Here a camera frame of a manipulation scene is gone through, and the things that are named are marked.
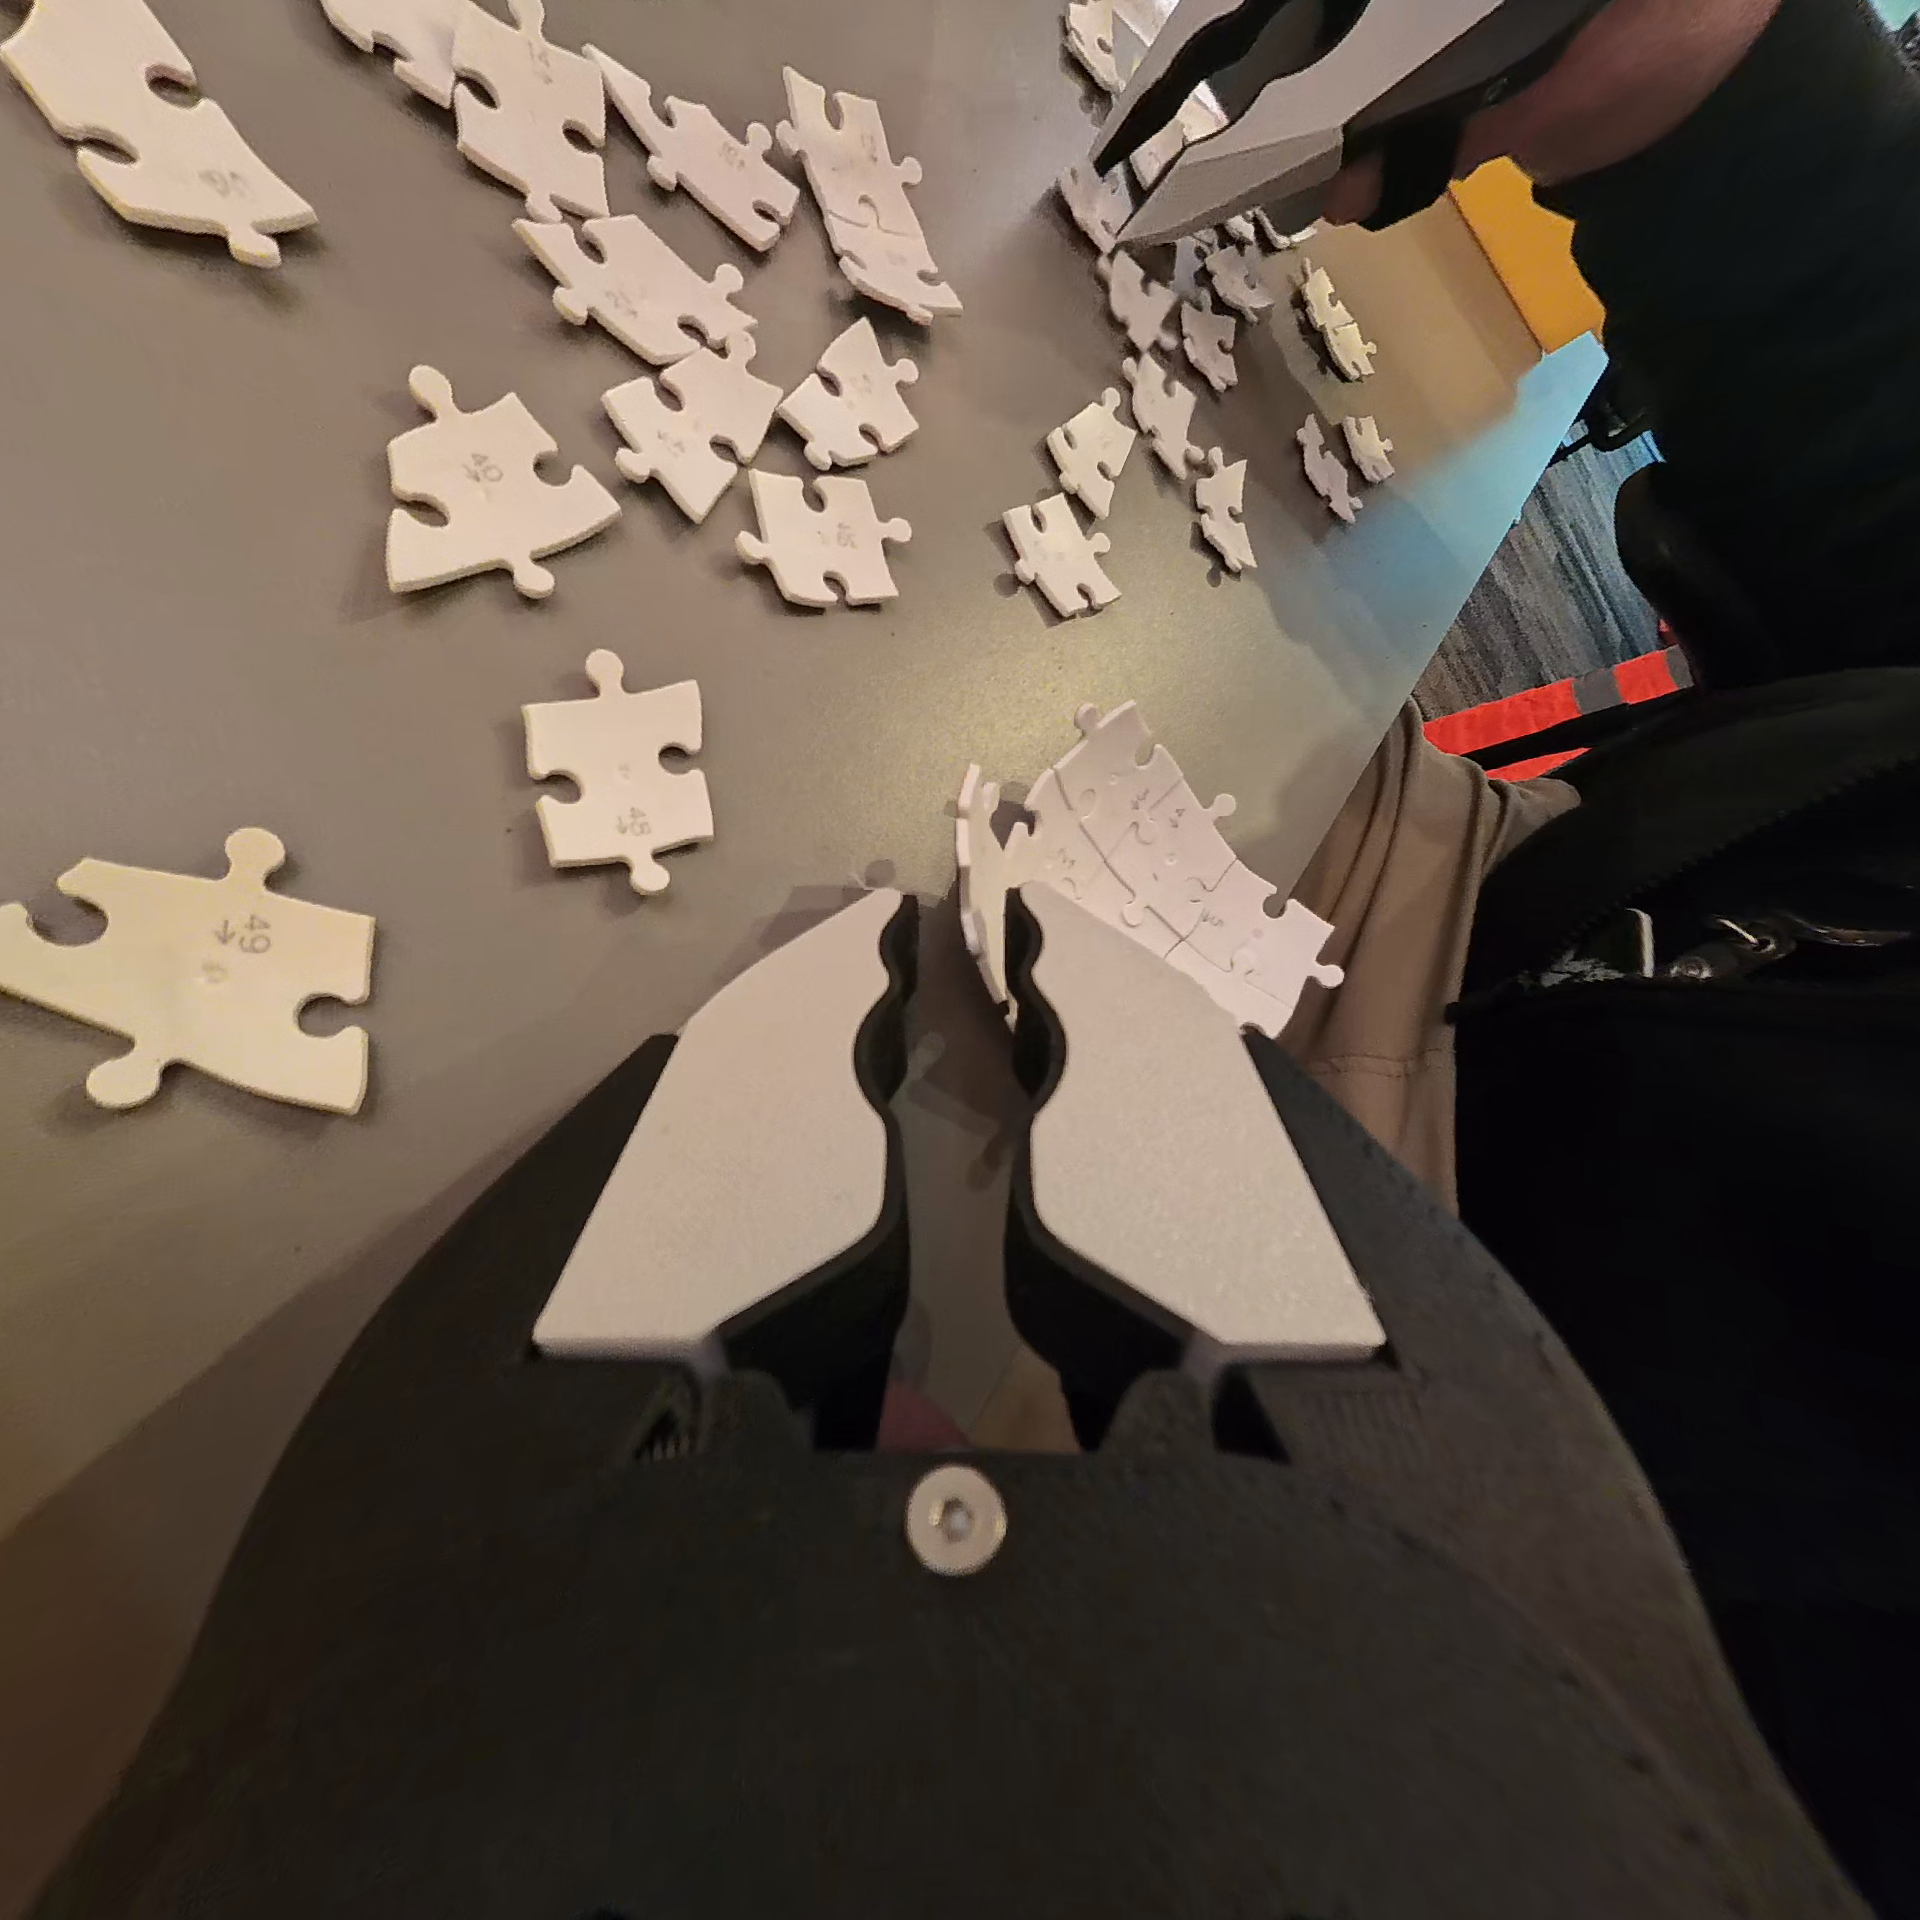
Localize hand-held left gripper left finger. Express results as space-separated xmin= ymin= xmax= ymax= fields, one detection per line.
xmin=533 ymin=888 xmax=921 ymax=1451

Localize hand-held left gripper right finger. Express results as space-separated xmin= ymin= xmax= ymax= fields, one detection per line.
xmin=1001 ymin=883 xmax=1391 ymax=1451

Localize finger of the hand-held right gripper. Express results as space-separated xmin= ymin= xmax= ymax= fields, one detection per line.
xmin=1114 ymin=0 xmax=1573 ymax=251
xmin=1088 ymin=0 xmax=1363 ymax=183

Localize joined puzzle ball section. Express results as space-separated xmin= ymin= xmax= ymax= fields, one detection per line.
xmin=952 ymin=700 xmax=1346 ymax=1040

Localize white puzzle pieces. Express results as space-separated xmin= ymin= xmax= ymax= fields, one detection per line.
xmin=0 ymin=0 xmax=1397 ymax=1115

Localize person's right forearm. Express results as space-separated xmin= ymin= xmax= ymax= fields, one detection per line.
xmin=1536 ymin=0 xmax=1920 ymax=453

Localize person's right hand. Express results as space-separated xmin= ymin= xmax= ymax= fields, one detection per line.
xmin=1464 ymin=0 xmax=1787 ymax=192

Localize yellow plastic bin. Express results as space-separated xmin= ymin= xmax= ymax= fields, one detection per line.
xmin=1447 ymin=157 xmax=1609 ymax=356

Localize orange fabric item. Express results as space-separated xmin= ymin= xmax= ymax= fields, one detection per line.
xmin=1418 ymin=647 xmax=1697 ymax=783

